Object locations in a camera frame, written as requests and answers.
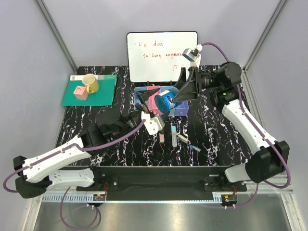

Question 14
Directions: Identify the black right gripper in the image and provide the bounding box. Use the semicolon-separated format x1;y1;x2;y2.
167;67;222;103

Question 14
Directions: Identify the pink bin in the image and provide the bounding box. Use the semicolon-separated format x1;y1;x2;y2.
147;86;161;115

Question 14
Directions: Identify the blue ink bottle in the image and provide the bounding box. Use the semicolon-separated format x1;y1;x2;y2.
154;87;182;114

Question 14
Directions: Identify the light blue bin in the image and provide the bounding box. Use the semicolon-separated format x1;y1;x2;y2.
134;86;148;111
160;86;175;116

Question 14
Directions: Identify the purple bin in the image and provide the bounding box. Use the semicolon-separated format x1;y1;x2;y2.
174;101;189;116

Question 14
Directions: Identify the blue white highlighter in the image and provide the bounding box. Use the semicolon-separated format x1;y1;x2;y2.
171;126;177;147

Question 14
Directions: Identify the blue clear pen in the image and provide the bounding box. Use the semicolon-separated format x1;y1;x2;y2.
177;138;201;152

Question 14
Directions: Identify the yellow mug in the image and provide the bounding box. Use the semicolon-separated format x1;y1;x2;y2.
82;74;99;93

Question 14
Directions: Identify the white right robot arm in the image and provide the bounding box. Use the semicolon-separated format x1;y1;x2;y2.
173;62;291;191

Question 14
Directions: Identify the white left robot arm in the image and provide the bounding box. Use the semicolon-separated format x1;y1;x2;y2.
13;89;169;199

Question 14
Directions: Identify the black marble pattern mat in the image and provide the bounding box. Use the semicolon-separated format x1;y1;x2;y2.
56;66;252;167

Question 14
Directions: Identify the orange highlighter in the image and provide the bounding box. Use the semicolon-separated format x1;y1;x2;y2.
159;133;165;143

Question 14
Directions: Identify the small whiteboard with red writing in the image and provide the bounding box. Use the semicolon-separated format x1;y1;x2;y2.
127;31;198;83

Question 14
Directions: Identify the pink cube block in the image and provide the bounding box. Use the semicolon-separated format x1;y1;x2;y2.
73;86;89;101

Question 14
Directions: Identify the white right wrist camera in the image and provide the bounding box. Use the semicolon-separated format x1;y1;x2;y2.
182;44;203;68

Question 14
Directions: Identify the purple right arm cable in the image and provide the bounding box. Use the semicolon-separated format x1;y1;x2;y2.
201;42;292;209

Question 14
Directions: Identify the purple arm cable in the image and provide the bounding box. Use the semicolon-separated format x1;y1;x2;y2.
201;42;292;209
2;119;147;229

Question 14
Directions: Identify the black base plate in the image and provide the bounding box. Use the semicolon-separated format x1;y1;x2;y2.
77;167;247;198

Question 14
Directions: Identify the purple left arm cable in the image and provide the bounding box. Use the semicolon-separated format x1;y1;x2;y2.
2;119;147;229

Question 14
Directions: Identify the white slotted cable duct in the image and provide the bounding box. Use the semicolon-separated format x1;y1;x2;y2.
42;192;222;204

